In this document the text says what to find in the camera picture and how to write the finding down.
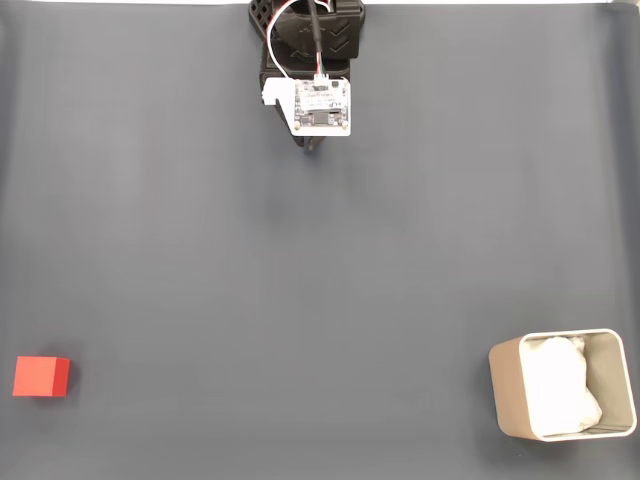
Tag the red cube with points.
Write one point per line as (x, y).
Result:
(37, 376)

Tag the metal box with rounded corners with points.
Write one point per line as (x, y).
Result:
(507, 390)

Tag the dark table mat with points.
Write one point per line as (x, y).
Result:
(300, 280)

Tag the white crumpled paper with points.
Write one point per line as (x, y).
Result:
(555, 385)

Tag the camera board on white mount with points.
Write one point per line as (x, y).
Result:
(320, 107)

